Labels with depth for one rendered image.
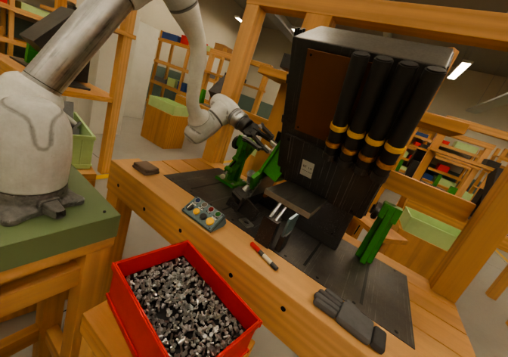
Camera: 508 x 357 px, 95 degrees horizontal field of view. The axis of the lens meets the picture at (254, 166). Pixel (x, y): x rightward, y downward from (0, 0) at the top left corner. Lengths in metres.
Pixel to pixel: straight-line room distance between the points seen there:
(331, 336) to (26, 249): 0.77
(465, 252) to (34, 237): 1.42
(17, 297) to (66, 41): 0.70
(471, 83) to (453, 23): 10.04
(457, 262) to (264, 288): 0.83
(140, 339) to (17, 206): 0.44
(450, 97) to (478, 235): 9.99
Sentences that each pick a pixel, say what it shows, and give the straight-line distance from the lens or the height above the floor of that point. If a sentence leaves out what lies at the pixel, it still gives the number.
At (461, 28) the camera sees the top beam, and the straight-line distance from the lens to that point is 1.29.
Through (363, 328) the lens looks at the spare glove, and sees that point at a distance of 0.80.
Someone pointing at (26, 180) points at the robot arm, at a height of 1.03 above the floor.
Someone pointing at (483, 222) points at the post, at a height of 1.23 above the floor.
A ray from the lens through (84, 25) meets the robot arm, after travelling 0.95.
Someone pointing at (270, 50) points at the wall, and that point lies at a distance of 12.83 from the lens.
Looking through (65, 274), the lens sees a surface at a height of 0.74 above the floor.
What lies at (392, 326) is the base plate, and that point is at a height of 0.90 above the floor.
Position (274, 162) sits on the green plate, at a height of 1.17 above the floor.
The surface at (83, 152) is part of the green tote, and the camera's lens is 1.37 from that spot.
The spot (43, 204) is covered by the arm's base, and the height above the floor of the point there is 0.96.
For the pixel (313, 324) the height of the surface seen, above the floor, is 0.87.
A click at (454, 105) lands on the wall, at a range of 11.13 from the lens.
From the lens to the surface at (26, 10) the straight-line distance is 7.06.
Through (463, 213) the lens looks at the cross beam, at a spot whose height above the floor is 1.22.
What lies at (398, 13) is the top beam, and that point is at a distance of 1.32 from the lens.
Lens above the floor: 1.38
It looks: 16 degrees down
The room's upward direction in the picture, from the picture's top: 20 degrees clockwise
